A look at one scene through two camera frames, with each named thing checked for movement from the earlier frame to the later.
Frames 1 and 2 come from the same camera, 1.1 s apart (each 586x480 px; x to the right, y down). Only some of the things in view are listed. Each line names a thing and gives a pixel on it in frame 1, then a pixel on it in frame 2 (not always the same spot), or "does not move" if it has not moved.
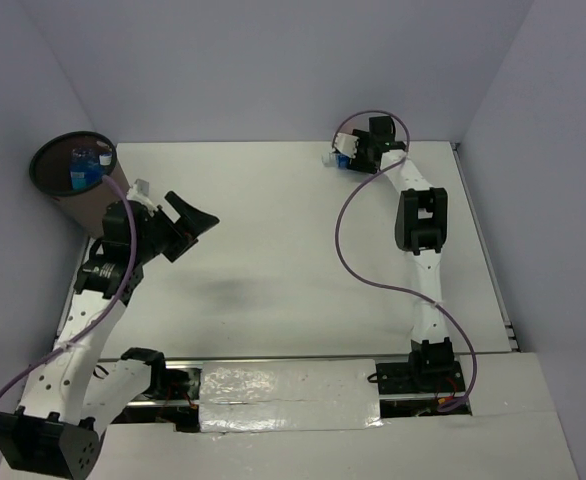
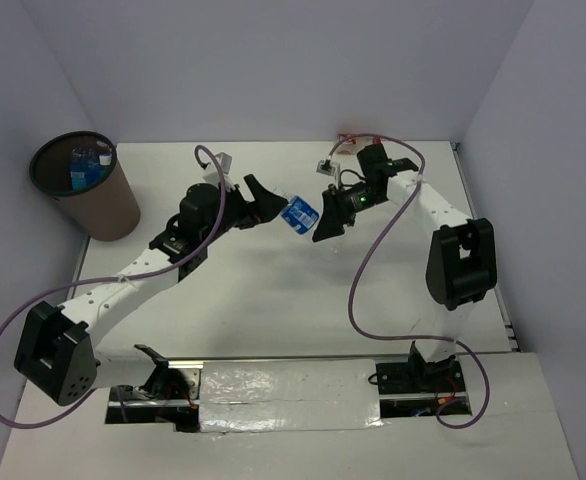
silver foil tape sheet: [284, 395] does not move
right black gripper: [357, 163] -> [336, 213]
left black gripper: [186, 229] -> [265, 207]
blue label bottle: [337, 160] -> [300, 216]
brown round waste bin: [70, 166] does not move
